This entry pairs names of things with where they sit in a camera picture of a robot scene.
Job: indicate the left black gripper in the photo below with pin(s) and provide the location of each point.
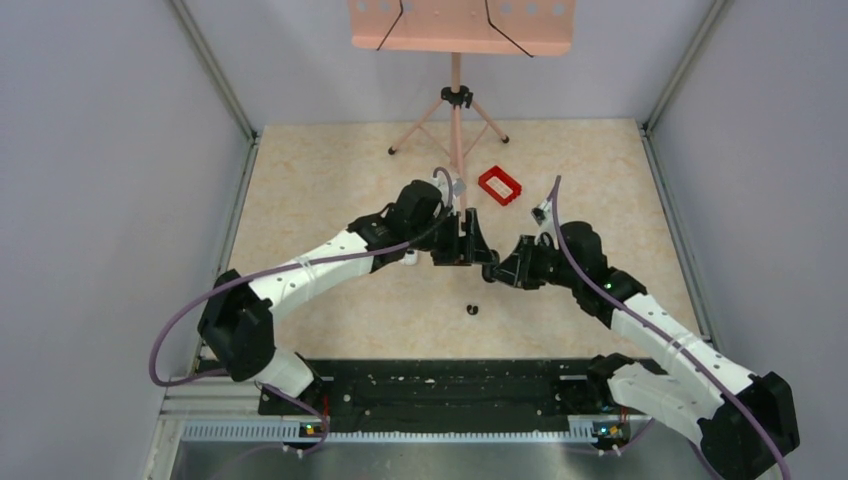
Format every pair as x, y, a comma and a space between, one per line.
463, 250

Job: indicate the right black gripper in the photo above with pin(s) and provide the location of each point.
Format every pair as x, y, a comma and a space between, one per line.
517, 269

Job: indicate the white earbud charging case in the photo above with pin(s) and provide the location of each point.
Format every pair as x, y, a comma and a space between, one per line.
410, 258

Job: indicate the black oval case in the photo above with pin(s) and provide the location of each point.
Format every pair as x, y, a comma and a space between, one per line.
489, 269

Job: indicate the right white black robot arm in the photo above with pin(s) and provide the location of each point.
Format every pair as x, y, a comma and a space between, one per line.
742, 424

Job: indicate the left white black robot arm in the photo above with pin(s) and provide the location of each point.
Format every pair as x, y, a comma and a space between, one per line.
241, 316

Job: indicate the red plastic tray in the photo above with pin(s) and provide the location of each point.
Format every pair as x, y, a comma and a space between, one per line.
500, 185

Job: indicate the pink music stand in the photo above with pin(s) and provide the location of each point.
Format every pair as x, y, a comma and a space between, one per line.
457, 28

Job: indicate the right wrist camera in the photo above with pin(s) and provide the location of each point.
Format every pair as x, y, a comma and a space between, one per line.
542, 213

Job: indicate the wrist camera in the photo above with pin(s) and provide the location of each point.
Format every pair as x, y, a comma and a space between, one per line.
542, 213
456, 187

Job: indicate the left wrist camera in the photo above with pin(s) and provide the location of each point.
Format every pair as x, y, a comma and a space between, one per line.
456, 187

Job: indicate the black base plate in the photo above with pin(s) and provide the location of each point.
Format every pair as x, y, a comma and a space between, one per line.
490, 396

